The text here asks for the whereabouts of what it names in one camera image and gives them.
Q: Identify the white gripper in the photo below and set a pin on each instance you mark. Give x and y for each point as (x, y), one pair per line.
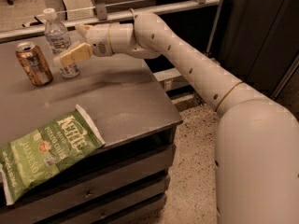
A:
(98, 40)

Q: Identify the clear plastic water bottle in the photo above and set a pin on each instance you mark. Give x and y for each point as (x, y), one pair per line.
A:
(59, 40)

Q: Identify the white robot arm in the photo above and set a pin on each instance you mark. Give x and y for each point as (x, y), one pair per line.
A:
(257, 142)

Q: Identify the orange soda can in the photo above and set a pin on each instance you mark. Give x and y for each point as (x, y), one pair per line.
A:
(34, 63)

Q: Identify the green Kettle chips bag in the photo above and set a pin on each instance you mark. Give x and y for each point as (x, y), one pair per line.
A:
(46, 152)

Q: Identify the grey drawer cabinet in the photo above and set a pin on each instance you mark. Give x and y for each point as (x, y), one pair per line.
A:
(124, 179)

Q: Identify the dark cabinet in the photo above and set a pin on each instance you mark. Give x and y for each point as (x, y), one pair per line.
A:
(259, 40)

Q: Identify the grey metal railing frame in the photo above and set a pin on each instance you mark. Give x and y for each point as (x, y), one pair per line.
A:
(146, 36)

